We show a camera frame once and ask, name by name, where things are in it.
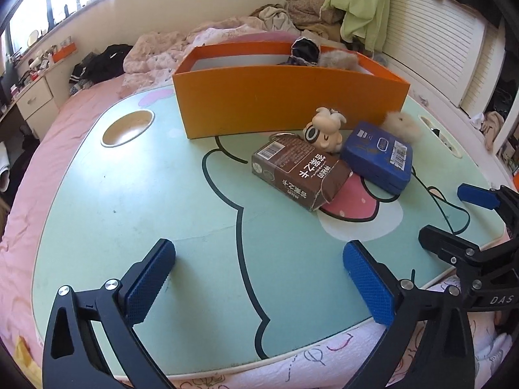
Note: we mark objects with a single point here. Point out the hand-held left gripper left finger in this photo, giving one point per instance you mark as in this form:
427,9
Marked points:
148,279

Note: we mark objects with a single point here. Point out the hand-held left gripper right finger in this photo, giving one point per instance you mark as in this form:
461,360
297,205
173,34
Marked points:
369,283

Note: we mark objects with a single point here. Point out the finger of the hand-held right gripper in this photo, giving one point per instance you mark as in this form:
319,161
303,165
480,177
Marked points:
476,195
442,241

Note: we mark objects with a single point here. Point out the cream fur pom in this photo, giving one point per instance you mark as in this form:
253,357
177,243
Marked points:
401,125

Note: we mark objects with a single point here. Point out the blue tin box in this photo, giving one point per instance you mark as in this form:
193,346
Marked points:
377,154

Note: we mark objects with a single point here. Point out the brown milk carton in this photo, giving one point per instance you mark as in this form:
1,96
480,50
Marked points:
296,166

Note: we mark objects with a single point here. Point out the cream plush toy figure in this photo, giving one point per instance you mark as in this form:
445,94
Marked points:
324,133

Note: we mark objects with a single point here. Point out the orange cardboard box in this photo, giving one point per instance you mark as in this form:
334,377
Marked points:
284,97

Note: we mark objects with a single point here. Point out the black lace scrunchie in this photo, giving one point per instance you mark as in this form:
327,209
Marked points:
304,50

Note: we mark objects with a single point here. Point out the green cartoon desktop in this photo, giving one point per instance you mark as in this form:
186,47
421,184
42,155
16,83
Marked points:
142,194

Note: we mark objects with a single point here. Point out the beige cloth on shelf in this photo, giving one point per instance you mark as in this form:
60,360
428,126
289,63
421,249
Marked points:
492,129

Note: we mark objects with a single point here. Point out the white rose print quilt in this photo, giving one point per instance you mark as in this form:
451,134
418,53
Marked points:
284,372

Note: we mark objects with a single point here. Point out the white louvred door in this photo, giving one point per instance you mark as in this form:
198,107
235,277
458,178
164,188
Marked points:
438,48

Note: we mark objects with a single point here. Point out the white bedside cabinet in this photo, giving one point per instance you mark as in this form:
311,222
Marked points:
36,97

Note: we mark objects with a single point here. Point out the black clothes pile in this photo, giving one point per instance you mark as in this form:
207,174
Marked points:
105,65

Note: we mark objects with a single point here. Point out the cream floral quilt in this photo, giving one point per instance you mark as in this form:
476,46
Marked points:
154,56

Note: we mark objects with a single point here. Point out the light green garment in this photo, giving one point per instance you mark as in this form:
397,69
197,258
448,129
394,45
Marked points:
357,0

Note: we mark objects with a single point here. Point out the orange tray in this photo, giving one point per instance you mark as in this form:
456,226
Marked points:
65,52

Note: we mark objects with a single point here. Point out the beige clothes pile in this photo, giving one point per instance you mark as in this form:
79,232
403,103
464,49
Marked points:
279,18

